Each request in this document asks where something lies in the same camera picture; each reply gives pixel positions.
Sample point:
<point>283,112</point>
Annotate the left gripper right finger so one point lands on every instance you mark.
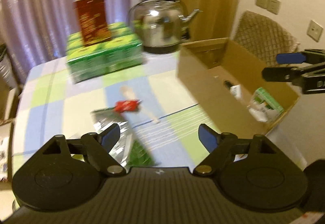
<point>219,147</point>

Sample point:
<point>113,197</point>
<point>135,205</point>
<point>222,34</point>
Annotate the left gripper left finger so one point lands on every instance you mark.
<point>97,148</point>

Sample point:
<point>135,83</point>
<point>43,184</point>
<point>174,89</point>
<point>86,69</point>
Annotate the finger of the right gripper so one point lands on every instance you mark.
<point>310,56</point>
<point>279,74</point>

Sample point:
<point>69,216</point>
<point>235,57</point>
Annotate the silver green foil bag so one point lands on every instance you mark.
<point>129,150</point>

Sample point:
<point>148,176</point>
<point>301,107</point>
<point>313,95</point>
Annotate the green white medicine box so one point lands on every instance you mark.
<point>266,102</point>

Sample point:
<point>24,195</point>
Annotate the red candy wrapper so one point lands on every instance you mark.
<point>126,106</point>

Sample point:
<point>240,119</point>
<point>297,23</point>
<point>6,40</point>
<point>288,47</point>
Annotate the clear plastic packaged white item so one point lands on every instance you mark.
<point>257,113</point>

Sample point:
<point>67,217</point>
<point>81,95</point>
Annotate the white blue ointment box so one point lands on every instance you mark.
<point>236,91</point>

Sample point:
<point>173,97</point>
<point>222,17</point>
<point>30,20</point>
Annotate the white plastic spoon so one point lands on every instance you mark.
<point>129,94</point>

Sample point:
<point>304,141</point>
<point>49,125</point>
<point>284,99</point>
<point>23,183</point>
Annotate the quilted beige chair cushion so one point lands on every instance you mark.
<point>264,37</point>

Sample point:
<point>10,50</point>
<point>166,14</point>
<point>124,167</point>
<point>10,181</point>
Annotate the brown cardboard box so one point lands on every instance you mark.
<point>208,69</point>

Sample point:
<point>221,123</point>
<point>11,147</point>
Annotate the checked tablecloth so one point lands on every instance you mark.
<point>167,123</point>

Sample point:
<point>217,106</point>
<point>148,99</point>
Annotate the green tissue pack bundle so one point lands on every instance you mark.
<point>124,50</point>

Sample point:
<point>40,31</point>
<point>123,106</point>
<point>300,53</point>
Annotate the bags beside table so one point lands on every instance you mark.
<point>10,91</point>

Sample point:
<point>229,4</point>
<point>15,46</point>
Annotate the purple curtain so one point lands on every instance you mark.
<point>36,31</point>

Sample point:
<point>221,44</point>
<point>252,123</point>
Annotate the stainless steel kettle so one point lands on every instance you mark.
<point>161,24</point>

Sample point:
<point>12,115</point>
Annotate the dark red gift box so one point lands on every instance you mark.
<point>92,20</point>

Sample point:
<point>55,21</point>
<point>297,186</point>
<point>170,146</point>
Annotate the single wall socket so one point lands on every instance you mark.
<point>314,31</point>

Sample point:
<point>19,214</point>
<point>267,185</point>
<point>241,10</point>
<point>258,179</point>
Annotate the double wall socket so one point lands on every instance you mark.
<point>272,6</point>

